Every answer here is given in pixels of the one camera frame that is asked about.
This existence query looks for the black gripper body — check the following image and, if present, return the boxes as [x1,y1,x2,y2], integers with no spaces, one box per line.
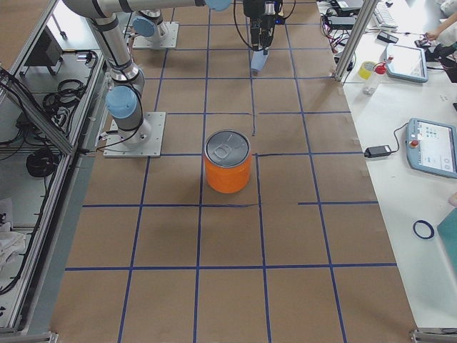
[243,0,283,50]

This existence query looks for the light blue plastic cup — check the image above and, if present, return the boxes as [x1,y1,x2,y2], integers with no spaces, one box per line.
[251,51,268,75]

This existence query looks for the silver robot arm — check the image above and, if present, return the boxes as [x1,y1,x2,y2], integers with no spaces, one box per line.
[132,9,169,41]
[64,1,283,83]

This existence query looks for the yellow tape roll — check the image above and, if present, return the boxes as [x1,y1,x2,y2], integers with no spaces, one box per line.
[358,61,376,80]

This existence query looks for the black smartphone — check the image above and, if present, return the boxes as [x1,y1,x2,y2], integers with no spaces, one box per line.
[376,31,398,44]

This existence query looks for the clear bottle red cap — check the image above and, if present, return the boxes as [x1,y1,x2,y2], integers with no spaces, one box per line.
[363,61,387,96]

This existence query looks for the orange can with silver lid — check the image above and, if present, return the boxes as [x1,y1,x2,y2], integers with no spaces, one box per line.
[204,129,251,194]

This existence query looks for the teach pendant tablet far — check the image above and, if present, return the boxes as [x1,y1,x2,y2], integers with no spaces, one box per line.
[384,44,428,83]

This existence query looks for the teach pendant tablet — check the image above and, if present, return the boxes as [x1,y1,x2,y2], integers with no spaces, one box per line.
[406,118,456,179]
[384,44,428,83]

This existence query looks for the black power adapter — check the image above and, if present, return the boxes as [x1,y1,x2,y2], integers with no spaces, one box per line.
[363,145,392,158]

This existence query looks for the teach pendant tablet near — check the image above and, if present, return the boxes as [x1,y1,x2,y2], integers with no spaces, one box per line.
[406,118,456,179]

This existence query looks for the white crumpled cloth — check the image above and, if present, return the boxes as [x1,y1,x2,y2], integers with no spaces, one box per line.
[0,198,28,272]

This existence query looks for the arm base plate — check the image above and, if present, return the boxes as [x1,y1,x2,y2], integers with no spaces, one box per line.
[133,19,179,50]
[103,111,166,158]

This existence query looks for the aluminium frame post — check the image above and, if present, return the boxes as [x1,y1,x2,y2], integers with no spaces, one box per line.
[333,0,378,81]

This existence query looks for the blue tape ring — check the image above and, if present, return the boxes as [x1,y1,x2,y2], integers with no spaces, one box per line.
[412,220,436,239]

